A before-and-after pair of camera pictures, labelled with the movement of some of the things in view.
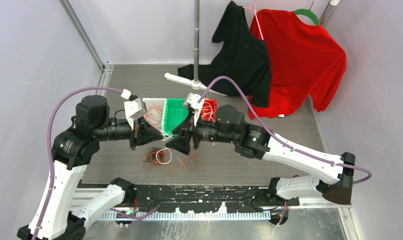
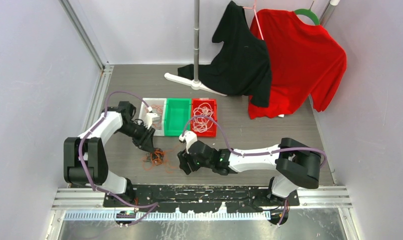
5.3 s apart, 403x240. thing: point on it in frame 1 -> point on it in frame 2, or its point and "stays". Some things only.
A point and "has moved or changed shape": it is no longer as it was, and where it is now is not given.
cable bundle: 155,155 stays
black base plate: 199,198 stays
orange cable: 158,157 stays
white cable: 165,136 has moved or changed shape
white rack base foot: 195,85 stays
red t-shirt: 305,61 stays
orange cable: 154,114 stays
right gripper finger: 182,143 -> 185,166
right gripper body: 195,131 -> 196,164
